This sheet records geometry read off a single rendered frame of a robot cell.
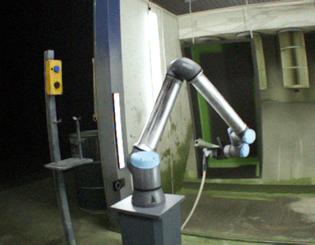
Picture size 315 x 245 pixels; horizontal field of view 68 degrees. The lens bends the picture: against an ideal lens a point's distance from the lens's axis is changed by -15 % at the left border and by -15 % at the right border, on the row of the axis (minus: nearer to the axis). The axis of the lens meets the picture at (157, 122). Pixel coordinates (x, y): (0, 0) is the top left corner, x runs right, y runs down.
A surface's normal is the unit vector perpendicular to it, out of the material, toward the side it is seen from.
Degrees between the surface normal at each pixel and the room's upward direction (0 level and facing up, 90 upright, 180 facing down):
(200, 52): 102
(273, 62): 90
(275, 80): 90
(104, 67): 90
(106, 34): 90
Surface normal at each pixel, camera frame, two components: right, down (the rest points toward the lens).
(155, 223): 0.27, 0.05
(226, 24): -0.49, 0.10
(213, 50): -0.37, 0.29
